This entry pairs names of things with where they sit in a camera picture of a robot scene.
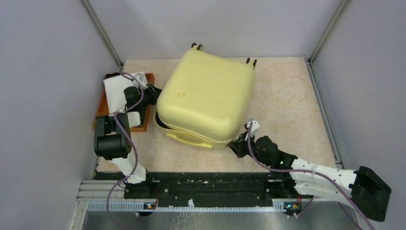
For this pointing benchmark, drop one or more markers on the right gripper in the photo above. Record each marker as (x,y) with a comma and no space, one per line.
(239,146)

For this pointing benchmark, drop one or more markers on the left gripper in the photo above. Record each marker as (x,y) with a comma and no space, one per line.
(154,91)

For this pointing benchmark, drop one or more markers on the yellow hard-shell suitcase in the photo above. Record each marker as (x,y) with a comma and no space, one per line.
(204,101)

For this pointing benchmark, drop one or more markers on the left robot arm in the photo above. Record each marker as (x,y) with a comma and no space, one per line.
(112,138)

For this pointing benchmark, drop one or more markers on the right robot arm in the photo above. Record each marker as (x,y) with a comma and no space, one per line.
(361,189)

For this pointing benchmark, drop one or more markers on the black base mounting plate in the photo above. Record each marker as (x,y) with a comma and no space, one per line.
(198,191)

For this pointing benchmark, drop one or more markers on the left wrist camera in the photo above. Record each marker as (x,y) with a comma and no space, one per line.
(141,80)

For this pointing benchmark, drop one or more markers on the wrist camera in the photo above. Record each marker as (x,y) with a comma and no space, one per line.
(252,126)
(141,80)

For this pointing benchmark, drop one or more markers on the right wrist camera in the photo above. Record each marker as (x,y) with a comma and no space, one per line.
(252,126)

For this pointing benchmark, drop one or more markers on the left corner aluminium post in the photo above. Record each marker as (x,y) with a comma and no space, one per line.
(102,32)

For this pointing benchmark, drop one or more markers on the corner aluminium post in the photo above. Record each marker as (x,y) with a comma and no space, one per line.
(102,32)
(329,30)

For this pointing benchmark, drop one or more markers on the right corner aluminium post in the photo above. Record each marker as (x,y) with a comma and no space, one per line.
(329,30)

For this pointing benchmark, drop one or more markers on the aluminium rail frame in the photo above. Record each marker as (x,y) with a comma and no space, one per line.
(283,102)

